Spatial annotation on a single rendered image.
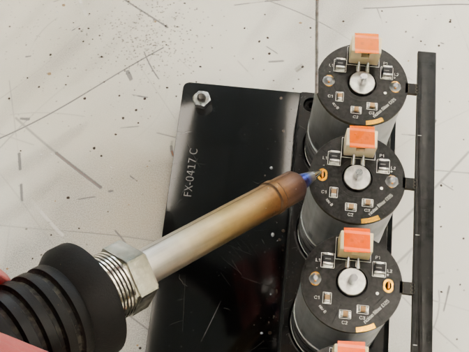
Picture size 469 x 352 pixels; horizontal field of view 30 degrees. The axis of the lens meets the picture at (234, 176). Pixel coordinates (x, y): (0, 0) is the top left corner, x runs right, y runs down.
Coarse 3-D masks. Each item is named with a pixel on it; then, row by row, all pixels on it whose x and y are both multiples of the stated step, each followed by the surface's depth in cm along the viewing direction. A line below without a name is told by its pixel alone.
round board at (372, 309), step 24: (336, 240) 22; (312, 264) 22; (336, 264) 22; (360, 264) 22; (384, 264) 22; (312, 288) 21; (336, 288) 21; (312, 312) 21; (336, 312) 21; (360, 312) 21; (384, 312) 21
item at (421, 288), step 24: (432, 72) 24; (432, 96) 24; (432, 120) 23; (432, 144) 23; (432, 168) 23; (432, 192) 22; (432, 216) 22; (432, 240) 22; (432, 264) 22; (408, 288) 21; (432, 288) 22; (432, 312) 21; (432, 336) 21
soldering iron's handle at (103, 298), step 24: (48, 264) 17; (72, 264) 17; (96, 264) 17; (0, 288) 17; (24, 288) 16; (48, 288) 16; (72, 288) 16; (96, 288) 17; (0, 312) 16; (24, 312) 16; (48, 312) 16; (72, 312) 16; (96, 312) 17; (120, 312) 17; (24, 336) 16; (48, 336) 16; (72, 336) 16; (96, 336) 17; (120, 336) 17
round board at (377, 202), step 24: (336, 144) 23; (384, 144) 23; (312, 168) 23; (336, 168) 23; (384, 168) 23; (312, 192) 22; (336, 192) 22; (360, 192) 22; (384, 192) 22; (336, 216) 22; (360, 216) 22; (384, 216) 22
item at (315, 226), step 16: (320, 176) 23; (352, 176) 23; (368, 176) 23; (304, 208) 24; (320, 208) 23; (304, 224) 25; (320, 224) 23; (336, 224) 23; (368, 224) 22; (384, 224) 23; (304, 240) 26; (320, 240) 24
